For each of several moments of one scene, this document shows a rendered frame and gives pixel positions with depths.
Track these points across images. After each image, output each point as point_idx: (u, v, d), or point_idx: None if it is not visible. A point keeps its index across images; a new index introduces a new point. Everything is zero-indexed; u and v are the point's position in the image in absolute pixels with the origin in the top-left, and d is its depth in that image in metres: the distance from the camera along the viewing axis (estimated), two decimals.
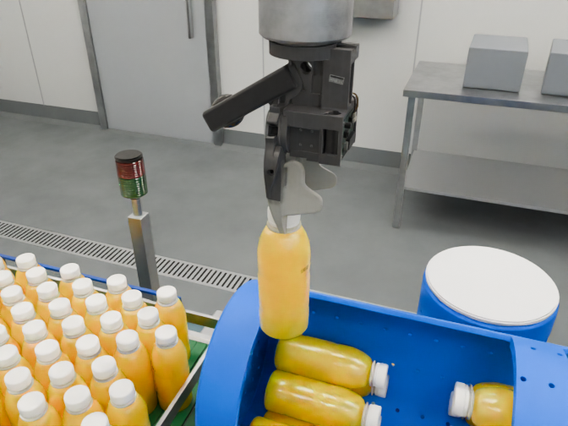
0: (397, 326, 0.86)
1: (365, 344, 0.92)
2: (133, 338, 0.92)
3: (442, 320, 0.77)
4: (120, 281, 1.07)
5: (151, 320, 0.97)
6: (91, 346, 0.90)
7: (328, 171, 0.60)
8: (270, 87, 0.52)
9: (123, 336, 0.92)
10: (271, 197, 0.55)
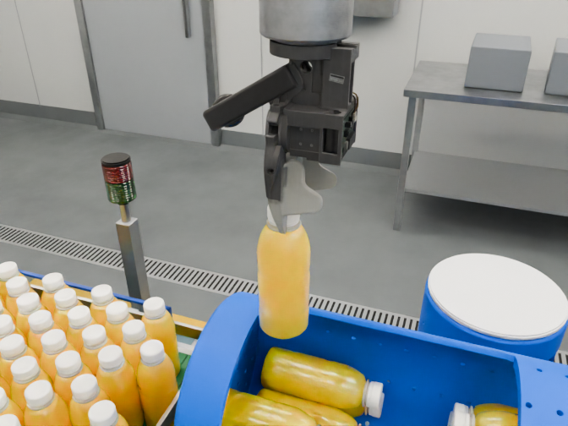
0: (393, 341, 0.81)
1: (359, 360, 0.86)
2: (117, 355, 0.86)
3: (440, 337, 0.71)
4: (105, 292, 1.01)
5: (137, 335, 0.91)
6: (72, 364, 0.85)
7: (328, 171, 0.60)
8: (270, 86, 0.52)
9: (106, 353, 0.87)
10: (271, 196, 0.55)
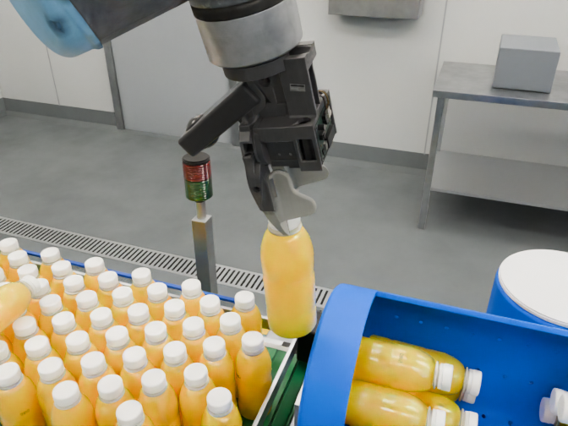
0: (488, 330, 0.85)
1: (450, 349, 0.90)
2: (221, 345, 0.90)
3: (544, 325, 0.76)
4: (195, 286, 1.05)
5: (235, 326, 0.95)
6: (180, 353, 0.88)
7: None
8: (235, 107, 0.50)
9: (210, 343, 0.91)
10: (264, 209, 0.55)
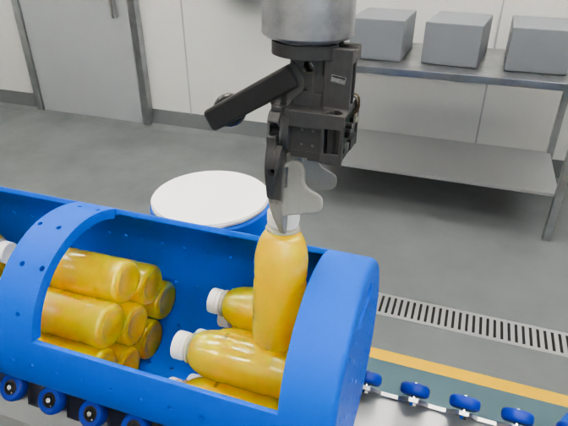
0: (36, 211, 0.95)
1: None
2: None
3: (37, 193, 0.85)
4: None
5: None
6: None
7: (329, 172, 0.60)
8: (272, 86, 0.52)
9: None
10: (272, 196, 0.56)
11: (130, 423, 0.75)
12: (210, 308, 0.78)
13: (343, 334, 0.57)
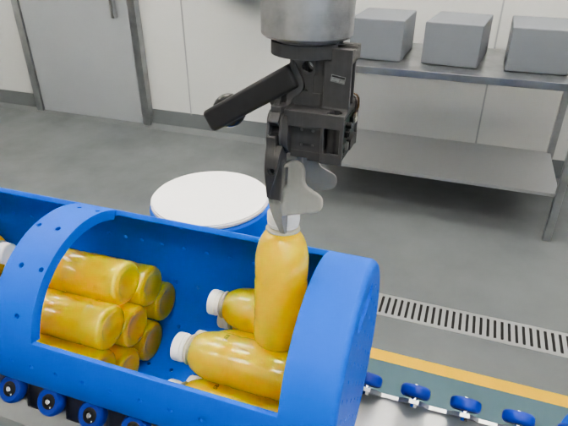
0: (36, 212, 0.94)
1: None
2: None
3: (36, 193, 0.85)
4: None
5: None
6: None
7: (328, 172, 0.60)
8: (272, 86, 0.52)
9: None
10: (272, 196, 0.56)
11: (130, 425, 0.75)
12: (210, 310, 0.78)
13: (344, 335, 0.56)
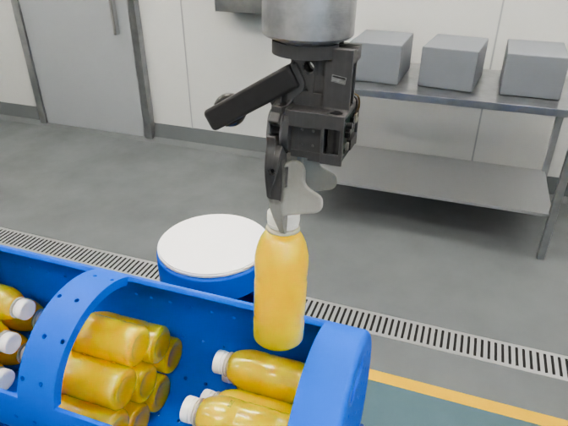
0: (52, 269, 1.01)
1: (41, 287, 1.06)
2: None
3: (54, 258, 0.92)
4: None
5: None
6: None
7: (329, 172, 0.60)
8: (272, 86, 0.52)
9: None
10: (272, 196, 0.56)
11: None
12: (215, 370, 0.84)
13: (337, 413, 0.63)
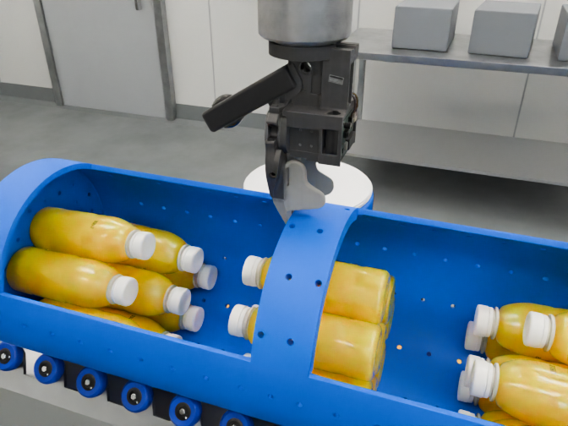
0: (220, 210, 0.80)
1: (197, 237, 0.86)
2: None
3: (245, 189, 0.71)
4: None
5: None
6: None
7: (325, 176, 0.59)
8: (270, 87, 0.52)
9: None
10: (275, 195, 0.57)
11: None
12: (481, 330, 0.64)
13: None
